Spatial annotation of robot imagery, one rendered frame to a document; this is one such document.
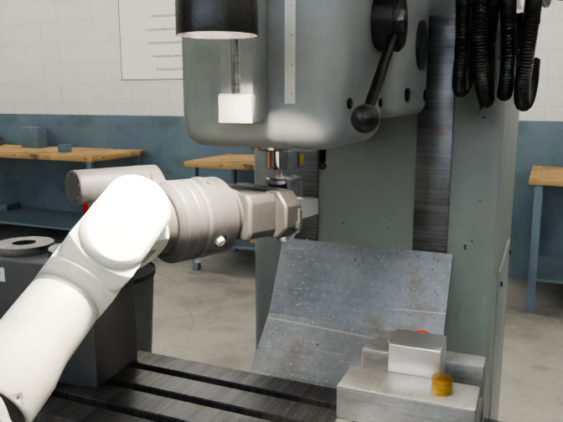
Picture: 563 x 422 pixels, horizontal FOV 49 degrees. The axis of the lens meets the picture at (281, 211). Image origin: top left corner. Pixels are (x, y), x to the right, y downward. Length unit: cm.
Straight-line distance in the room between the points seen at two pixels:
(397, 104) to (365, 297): 42
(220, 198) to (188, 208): 5
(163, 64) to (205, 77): 522
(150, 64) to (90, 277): 549
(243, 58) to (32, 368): 35
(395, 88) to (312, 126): 20
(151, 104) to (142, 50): 50
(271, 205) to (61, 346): 28
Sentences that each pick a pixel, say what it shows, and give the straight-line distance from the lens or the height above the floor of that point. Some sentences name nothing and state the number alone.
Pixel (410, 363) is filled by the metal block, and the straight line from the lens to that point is 75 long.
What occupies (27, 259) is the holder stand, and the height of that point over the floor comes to 113.
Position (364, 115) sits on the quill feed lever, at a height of 135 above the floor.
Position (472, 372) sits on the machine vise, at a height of 104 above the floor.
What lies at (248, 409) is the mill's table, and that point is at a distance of 90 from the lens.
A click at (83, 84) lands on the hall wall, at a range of 650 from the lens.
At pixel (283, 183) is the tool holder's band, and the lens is 74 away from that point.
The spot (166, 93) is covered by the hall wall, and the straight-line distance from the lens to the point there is 591.
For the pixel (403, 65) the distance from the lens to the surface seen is 83.
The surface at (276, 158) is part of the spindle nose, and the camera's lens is 74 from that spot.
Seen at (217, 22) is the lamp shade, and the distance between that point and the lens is 53.
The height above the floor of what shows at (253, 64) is 140.
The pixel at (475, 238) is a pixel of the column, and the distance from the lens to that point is 110.
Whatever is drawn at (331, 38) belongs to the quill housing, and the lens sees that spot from 65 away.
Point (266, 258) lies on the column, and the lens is 122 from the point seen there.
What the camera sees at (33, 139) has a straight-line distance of 652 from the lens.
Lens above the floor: 137
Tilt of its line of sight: 10 degrees down
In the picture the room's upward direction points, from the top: straight up
